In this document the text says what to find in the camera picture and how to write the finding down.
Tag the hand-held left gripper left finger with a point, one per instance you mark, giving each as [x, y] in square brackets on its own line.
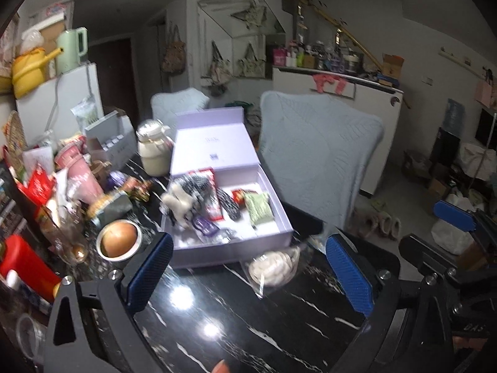
[149, 272]

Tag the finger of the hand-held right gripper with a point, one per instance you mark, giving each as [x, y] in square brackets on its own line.
[423, 250]
[454, 210]

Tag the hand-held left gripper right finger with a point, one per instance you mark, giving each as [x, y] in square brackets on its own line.
[349, 274]

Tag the purple candy wrapper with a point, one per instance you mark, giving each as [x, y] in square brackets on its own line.
[204, 226]

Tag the beige plush toy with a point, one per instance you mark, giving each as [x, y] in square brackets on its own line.
[176, 202]

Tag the clear bag beige contents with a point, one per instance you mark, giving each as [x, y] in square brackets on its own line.
[271, 270]

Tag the pale green soft pouch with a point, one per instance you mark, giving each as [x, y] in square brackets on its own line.
[258, 208]

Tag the small red packet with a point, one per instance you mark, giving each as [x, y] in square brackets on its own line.
[240, 195]

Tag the lavender gift box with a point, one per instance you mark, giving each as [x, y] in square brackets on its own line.
[217, 140]

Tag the person's right hand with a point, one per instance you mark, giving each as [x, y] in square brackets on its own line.
[468, 344]

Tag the person's left hand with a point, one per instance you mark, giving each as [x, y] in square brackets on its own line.
[220, 367]

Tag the white plastic bag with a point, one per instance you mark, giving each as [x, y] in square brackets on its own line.
[450, 237]

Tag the brown cardboard box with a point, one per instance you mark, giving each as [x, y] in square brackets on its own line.
[439, 187]
[52, 33]

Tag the fluffy beige slipper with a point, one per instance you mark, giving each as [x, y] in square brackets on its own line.
[364, 223]
[390, 227]

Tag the brown egg in bowl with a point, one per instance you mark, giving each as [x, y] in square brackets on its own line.
[116, 241]

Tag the black floor cabinet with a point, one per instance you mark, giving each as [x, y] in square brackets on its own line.
[445, 147]

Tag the bread packet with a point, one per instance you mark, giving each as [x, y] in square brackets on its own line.
[110, 208]

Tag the brown snack packets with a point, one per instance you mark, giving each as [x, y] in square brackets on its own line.
[138, 190]

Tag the clear drinking glass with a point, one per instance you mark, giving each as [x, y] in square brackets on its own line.
[70, 241]

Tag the black screen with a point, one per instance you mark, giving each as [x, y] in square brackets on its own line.
[485, 128]

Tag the red white snack packet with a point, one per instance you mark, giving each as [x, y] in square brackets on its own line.
[212, 208]

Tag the blue water bottle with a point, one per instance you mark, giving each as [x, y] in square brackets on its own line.
[453, 118]

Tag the purple wrapped sweet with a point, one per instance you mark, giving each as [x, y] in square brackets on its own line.
[116, 179]

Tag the brown cup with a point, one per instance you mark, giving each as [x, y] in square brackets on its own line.
[100, 170]

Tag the pink cup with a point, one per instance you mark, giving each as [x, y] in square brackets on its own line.
[79, 178]

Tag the white cabinet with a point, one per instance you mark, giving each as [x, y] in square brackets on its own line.
[372, 124]

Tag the red plastic container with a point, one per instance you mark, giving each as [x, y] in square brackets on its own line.
[27, 264]

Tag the chair with light blue cover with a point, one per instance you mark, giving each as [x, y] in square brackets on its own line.
[174, 103]
[318, 143]

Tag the clear plastic cup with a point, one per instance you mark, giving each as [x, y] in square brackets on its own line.
[31, 336]

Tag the red gift packet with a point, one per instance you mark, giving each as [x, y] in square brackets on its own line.
[39, 186]

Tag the white carton with bottles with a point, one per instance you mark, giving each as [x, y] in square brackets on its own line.
[105, 128]

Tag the open cardboard box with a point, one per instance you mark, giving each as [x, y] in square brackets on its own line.
[392, 66]

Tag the green white bag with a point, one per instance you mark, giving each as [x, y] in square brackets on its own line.
[86, 113]

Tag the pink cloth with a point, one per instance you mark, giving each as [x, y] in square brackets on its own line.
[330, 83]

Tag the woven basket tray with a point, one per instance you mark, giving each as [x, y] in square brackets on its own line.
[15, 136]

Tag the white fridge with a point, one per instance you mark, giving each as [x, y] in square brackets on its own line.
[58, 101]

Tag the dark wooden door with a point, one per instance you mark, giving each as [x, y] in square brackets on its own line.
[116, 74]

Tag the row of bottles and jars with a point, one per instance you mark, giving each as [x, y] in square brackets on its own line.
[322, 58]

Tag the golden stair handrail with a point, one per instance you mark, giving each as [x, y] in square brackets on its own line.
[349, 35]

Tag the beige tote bag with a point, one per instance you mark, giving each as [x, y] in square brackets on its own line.
[219, 70]
[250, 64]

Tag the brown patterned tote bag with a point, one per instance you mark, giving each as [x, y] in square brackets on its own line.
[172, 56]

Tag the pale green electric kettle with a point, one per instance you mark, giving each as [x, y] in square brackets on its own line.
[70, 52]

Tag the yellow enamel pot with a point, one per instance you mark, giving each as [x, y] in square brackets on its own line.
[27, 72]

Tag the clear plastic bag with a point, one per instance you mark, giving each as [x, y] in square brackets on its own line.
[33, 40]

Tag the beige hanging bag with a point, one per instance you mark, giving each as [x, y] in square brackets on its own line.
[254, 15]

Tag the pink wall bag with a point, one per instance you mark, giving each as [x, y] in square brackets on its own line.
[485, 92]

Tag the wall coat rack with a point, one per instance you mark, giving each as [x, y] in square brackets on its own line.
[462, 57]

